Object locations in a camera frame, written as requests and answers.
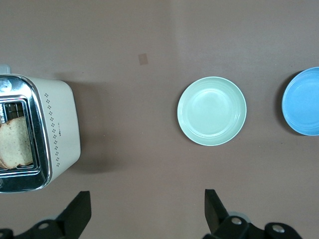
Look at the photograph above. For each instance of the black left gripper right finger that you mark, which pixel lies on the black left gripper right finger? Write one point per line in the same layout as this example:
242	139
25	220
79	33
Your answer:
214	214

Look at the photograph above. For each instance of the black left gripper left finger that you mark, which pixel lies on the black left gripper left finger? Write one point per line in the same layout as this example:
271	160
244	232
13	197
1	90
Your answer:
77	214

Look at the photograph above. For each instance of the toasted bread slice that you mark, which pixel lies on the toasted bread slice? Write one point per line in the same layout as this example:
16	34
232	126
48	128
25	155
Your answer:
15	142

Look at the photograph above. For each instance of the pale green plate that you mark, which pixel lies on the pale green plate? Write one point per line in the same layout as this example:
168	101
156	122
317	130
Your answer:
211	110

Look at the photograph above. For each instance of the blue plate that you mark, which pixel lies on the blue plate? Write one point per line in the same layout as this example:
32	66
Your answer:
304	102

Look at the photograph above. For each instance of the cream toaster with chrome top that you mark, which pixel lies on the cream toaster with chrome top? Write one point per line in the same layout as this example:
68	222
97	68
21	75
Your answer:
59	119

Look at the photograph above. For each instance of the brown tape patch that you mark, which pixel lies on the brown tape patch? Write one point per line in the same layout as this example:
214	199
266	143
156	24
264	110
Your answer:
143	59

